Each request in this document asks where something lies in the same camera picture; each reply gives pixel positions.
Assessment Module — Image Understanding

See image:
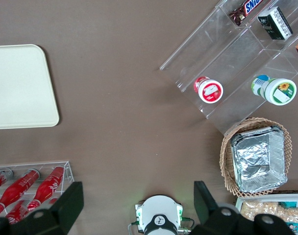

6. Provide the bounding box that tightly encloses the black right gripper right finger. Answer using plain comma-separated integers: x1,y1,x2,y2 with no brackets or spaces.
190,181,297,235

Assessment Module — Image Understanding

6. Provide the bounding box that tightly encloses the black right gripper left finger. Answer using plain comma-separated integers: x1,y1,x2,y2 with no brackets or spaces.
0,181,84,235

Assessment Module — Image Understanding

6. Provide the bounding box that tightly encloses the woven wicker basket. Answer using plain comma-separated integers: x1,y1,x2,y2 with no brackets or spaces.
220,117,293,197

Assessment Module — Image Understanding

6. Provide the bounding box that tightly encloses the cream plastic tray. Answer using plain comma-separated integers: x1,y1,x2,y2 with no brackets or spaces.
0,44,60,130

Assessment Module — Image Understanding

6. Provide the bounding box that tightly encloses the clear acrylic bottle rack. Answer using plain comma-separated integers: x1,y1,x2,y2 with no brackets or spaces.
0,160,75,221

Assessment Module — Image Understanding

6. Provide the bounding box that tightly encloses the puffed rice cracker pack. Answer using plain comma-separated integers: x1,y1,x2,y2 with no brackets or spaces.
240,200,298,222

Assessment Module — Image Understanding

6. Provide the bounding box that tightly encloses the aluminium foil container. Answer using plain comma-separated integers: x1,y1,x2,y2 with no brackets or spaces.
230,124,288,193

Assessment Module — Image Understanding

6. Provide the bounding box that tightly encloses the teal snack package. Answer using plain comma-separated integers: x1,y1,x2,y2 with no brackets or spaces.
278,201,298,235

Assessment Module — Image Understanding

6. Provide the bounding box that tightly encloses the red lidded yogurt cup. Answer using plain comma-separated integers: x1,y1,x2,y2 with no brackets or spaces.
193,76,224,104

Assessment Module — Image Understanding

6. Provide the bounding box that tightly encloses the green lidded yogurt cup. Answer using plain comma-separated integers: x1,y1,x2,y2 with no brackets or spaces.
251,74,298,106

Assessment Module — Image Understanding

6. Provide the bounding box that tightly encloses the clear acrylic stepped display shelf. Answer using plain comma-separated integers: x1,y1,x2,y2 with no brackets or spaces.
159,0,298,136

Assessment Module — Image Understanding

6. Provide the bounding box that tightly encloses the black small carton box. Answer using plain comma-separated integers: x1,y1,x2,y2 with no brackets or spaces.
257,6,294,41

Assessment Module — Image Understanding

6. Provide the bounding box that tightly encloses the Snickers chocolate bar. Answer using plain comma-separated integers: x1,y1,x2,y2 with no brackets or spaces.
228,0,264,26

